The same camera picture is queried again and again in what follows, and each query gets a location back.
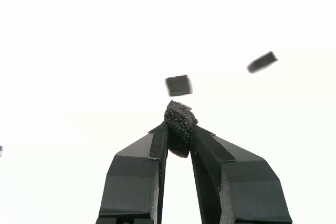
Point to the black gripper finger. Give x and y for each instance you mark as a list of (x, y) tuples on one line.
[(134, 182), (249, 190)]

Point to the black foam cube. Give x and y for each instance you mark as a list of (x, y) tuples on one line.
[(179, 85), (178, 129), (262, 62)]

